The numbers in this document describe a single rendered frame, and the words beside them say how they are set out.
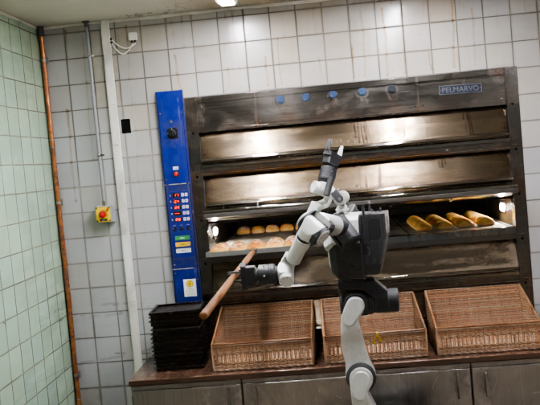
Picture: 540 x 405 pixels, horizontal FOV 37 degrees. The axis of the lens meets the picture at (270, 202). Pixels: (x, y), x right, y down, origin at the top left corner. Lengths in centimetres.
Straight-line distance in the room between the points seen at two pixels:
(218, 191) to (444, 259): 139
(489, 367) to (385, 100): 161
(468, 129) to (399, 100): 43
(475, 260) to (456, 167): 56
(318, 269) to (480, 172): 110
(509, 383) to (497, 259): 79
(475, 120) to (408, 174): 50
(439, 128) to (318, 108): 71
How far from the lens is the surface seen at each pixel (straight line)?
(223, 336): 481
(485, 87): 486
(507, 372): 444
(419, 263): 481
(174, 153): 478
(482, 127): 482
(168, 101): 480
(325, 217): 341
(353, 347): 391
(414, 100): 479
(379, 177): 475
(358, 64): 477
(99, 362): 508
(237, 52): 480
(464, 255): 485
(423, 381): 439
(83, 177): 495
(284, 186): 474
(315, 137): 474
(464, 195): 466
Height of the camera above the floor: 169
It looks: 3 degrees down
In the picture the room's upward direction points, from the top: 5 degrees counter-clockwise
